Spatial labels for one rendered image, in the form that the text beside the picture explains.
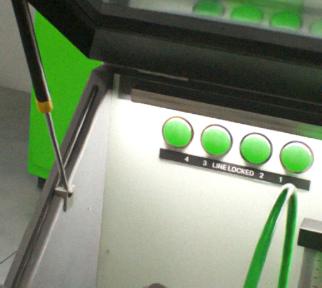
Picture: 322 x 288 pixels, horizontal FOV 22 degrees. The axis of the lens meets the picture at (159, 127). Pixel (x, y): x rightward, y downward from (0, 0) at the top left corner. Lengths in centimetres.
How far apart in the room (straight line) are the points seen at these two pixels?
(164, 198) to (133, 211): 6
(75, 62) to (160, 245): 266
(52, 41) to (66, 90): 24
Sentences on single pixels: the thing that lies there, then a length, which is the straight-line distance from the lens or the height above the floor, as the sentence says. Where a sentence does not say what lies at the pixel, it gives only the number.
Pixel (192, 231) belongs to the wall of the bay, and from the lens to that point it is 129.
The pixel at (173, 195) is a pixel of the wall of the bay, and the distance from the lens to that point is 128.
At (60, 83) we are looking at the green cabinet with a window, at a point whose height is 60.
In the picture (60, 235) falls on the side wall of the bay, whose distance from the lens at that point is 119.
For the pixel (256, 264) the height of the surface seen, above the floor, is 139.
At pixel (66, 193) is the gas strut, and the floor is 131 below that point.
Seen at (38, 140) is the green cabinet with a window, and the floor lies 28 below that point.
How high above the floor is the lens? 180
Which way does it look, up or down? 20 degrees down
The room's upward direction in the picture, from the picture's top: 6 degrees clockwise
